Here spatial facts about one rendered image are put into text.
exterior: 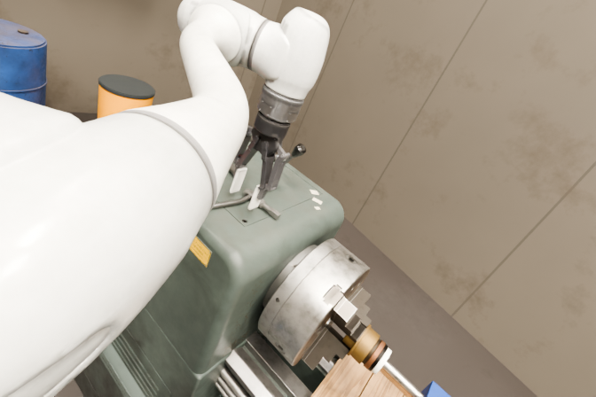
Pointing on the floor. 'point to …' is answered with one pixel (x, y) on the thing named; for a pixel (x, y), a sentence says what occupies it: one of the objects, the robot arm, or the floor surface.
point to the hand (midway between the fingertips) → (247, 190)
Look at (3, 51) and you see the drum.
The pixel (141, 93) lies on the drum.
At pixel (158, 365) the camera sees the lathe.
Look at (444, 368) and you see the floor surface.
